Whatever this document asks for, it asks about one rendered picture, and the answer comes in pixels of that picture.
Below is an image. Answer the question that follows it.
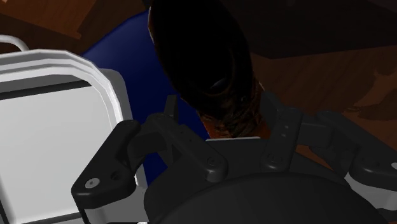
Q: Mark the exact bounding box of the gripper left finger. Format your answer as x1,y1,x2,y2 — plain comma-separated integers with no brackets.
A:
71,94,229,210

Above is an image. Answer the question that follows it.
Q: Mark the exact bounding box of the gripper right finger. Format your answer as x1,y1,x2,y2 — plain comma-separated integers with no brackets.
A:
260,90,397,192

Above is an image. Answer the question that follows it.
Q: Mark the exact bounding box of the white square tray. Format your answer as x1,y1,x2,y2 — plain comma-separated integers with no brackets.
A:
0,34,149,224

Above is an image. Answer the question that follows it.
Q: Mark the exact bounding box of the blue rounded object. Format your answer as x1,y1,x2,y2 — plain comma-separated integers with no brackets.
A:
81,10,211,187

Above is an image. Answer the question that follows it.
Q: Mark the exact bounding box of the dark brown rounded vase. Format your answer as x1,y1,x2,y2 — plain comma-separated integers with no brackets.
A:
148,0,271,139

